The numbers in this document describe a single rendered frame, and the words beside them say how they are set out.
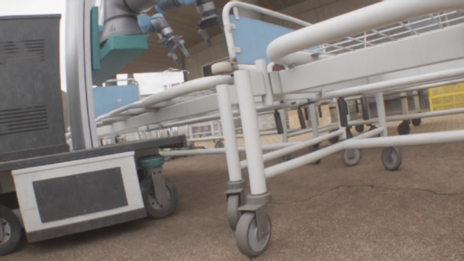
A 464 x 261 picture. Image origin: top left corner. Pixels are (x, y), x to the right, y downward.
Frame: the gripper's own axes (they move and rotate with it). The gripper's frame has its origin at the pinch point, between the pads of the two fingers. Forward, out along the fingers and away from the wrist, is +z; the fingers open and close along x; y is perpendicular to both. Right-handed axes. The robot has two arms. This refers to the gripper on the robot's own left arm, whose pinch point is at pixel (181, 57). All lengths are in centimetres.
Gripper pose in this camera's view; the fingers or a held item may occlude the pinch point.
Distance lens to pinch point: 184.7
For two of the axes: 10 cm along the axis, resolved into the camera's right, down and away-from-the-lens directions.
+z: 5.3, 8.4, 1.1
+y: 7.0, -5.1, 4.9
